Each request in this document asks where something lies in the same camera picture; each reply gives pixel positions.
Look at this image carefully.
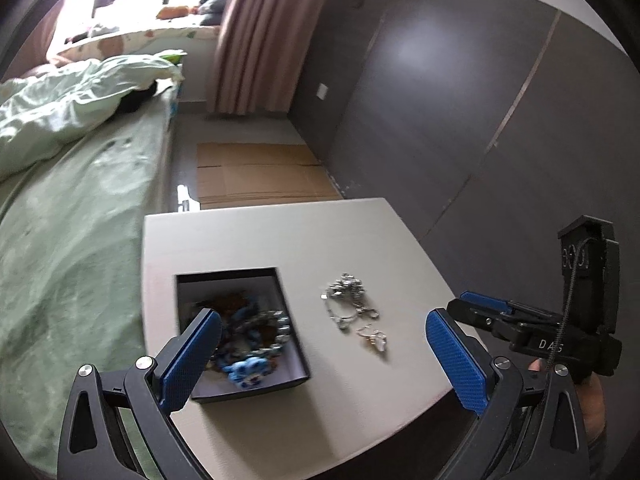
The bed with green sheet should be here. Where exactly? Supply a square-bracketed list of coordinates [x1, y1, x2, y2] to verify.
[0, 87, 178, 480]

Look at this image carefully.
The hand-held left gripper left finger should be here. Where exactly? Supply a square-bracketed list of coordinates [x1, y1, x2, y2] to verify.
[56, 308, 223, 480]

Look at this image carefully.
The flat cardboard sheet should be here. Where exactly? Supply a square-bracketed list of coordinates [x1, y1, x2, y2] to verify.
[196, 142, 344, 206]

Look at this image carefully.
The dark blue jewelry box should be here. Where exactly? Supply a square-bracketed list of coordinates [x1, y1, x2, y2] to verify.
[173, 267, 312, 405]

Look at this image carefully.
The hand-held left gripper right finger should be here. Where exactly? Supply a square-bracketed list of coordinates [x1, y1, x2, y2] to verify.
[425, 308, 591, 480]

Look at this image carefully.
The dark pillow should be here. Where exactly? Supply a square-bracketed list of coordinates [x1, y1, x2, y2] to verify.
[197, 0, 239, 26]

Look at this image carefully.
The printed window seat cushion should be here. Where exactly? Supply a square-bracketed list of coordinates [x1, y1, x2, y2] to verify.
[47, 25, 221, 63]

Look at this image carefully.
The silver chain necklace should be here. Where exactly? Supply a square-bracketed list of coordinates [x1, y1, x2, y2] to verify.
[320, 273, 380, 331]

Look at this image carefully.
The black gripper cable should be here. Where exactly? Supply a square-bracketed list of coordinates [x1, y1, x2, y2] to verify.
[547, 242, 589, 372]

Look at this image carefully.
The pale green quilt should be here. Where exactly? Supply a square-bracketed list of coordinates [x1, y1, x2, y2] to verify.
[0, 54, 185, 181]

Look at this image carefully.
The dark cloth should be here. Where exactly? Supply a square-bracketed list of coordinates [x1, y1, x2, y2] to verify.
[117, 82, 159, 114]

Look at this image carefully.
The pink curtain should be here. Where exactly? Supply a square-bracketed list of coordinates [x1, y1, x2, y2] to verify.
[206, 0, 359, 117]
[10, 7, 62, 68]

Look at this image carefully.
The pile of bead bracelets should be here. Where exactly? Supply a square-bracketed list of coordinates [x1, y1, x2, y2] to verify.
[187, 294, 294, 389]

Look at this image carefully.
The white low table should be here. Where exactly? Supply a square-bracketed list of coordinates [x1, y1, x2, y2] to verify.
[141, 197, 476, 480]

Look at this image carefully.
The small silver earring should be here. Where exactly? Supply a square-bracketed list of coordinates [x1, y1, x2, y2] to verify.
[356, 326, 389, 356]

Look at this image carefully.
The person's right hand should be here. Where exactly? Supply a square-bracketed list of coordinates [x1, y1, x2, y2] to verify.
[527, 359, 607, 443]

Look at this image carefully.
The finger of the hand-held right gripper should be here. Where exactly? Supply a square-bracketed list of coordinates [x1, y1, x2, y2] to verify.
[459, 291, 563, 322]
[446, 299, 531, 347]

